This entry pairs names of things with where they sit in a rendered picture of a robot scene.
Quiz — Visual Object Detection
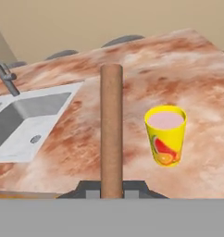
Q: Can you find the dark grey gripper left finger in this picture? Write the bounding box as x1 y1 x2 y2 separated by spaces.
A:
56 180 103 200

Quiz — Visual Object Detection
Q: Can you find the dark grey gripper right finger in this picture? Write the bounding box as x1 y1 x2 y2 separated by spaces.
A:
121 180 169 200

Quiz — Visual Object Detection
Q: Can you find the yellow smoothie cup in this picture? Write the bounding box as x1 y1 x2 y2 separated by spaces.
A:
143 105 188 168

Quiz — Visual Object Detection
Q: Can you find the white sink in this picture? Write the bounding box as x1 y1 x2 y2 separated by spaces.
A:
0 81 85 164

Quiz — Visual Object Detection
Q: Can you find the grey tap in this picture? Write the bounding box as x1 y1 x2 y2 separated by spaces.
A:
0 60 21 97

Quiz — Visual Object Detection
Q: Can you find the dark grey stool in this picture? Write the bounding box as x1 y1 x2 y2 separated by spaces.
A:
44 49 80 61
101 34 145 49
6 60 28 69

